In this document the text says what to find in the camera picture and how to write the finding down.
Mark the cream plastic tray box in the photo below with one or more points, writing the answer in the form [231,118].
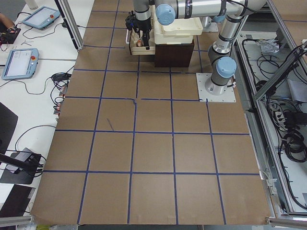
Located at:
[181,31]

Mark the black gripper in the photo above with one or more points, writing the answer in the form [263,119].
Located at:
[142,28]

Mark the blue teach pendant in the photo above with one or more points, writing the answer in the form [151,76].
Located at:
[20,64]
[42,17]

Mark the orange grey scissors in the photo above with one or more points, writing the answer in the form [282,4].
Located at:
[140,42]

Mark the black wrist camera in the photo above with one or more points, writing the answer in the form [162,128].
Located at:
[130,21]

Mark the dark brown drawer cabinet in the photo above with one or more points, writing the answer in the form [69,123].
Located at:
[175,56]

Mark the wooden drawer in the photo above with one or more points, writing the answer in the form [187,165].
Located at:
[131,39]

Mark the black power adapter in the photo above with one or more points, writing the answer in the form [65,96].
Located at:
[61,76]

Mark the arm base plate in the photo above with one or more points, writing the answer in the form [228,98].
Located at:
[209,92]

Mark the aluminium frame post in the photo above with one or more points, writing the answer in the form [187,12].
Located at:
[69,20]

